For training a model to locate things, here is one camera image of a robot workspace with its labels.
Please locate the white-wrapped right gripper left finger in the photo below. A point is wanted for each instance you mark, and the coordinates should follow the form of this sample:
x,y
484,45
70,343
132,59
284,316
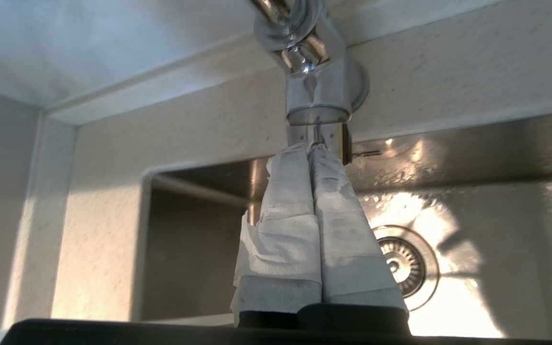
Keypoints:
x,y
285,230

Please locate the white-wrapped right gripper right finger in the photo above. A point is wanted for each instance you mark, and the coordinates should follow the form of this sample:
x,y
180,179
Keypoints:
x,y
348,249

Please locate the chrome gooseneck kitchen faucet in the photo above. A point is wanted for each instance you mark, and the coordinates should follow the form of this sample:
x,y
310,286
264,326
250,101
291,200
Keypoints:
x,y
319,91

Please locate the stainless steel sink basin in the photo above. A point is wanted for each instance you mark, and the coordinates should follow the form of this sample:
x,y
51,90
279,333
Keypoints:
x,y
496,215

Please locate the round metal drain strainer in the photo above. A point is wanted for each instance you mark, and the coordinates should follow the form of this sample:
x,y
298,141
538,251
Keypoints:
x,y
408,268

